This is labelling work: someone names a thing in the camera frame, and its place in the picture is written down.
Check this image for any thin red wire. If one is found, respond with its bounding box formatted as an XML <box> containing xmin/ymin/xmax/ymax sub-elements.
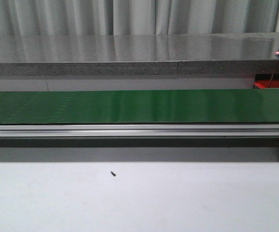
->
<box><xmin>267</xmin><ymin>55</ymin><xmax>279</xmax><ymax>89</ymax></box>

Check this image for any grey pleated curtain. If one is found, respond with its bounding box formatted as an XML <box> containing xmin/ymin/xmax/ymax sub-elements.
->
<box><xmin>0</xmin><ymin>0</ymin><xmax>279</xmax><ymax>36</ymax></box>

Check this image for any grey stone counter slab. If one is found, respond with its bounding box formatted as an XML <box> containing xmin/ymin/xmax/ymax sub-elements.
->
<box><xmin>0</xmin><ymin>32</ymin><xmax>279</xmax><ymax>76</ymax></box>

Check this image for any green conveyor belt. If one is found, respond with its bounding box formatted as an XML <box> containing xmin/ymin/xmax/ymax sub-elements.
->
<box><xmin>0</xmin><ymin>88</ymin><xmax>279</xmax><ymax>124</ymax></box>

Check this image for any aluminium conveyor side rail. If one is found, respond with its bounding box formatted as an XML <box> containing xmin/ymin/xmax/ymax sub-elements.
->
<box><xmin>0</xmin><ymin>124</ymin><xmax>279</xmax><ymax>138</ymax></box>

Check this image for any red plastic bin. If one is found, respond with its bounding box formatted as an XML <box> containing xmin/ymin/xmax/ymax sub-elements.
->
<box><xmin>253</xmin><ymin>74</ymin><xmax>279</xmax><ymax>89</ymax></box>

